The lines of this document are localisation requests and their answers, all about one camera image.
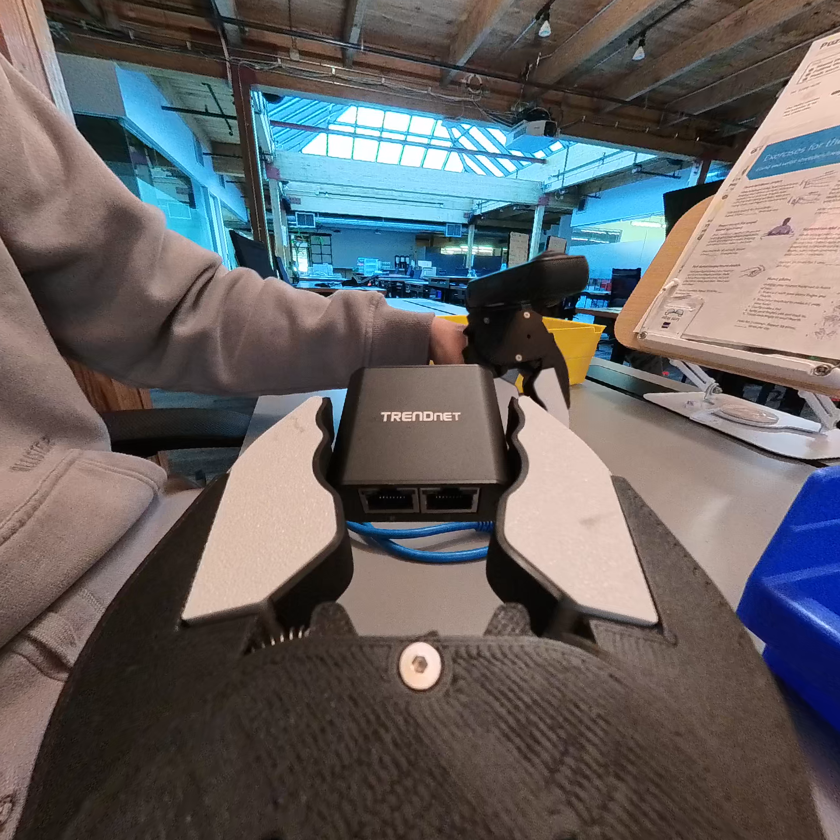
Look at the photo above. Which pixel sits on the small clear card holder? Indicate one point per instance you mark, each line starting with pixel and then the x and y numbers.
pixel 673 318

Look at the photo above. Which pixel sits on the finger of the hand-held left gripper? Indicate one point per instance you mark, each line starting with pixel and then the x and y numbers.
pixel 559 394

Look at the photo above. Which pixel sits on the background workbenches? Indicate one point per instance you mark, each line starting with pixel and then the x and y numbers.
pixel 394 279

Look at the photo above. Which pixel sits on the person's left hand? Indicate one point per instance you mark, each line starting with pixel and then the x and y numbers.
pixel 447 341

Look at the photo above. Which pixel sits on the person in grey hoodie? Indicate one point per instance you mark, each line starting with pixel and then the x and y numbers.
pixel 65 512

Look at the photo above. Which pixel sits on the blue plastic bin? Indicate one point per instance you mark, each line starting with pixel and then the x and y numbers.
pixel 800 590

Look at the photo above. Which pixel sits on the wooden document stand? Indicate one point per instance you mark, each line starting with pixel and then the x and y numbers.
pixel 656 282

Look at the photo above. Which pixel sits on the grey desk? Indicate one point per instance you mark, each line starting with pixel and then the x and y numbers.
pixel 656 459

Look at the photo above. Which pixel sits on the black computer monitor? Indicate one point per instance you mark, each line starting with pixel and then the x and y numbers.
pixel 689 207

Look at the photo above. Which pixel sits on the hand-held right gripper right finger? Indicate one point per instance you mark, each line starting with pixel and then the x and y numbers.
pixel 577 525

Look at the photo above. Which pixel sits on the yellow plastic bin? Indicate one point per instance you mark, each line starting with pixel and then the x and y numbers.
pixel 581 344

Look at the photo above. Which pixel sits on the printed instruction sheet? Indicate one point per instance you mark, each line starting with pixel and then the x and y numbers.
pixel 781 249

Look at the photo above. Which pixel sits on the white ceiling projector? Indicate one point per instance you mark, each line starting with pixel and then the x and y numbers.
pixel 533 134

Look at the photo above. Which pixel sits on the skylight window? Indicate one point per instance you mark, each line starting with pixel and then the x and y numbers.
pixel 380 141

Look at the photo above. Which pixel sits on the black network adapter box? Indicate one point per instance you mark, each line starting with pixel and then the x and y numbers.
pixel 420 446

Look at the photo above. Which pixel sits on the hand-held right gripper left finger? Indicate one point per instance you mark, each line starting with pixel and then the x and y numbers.
pixel 262 525

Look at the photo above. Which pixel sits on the person's left forearm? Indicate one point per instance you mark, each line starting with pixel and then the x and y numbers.
pixel 282 328

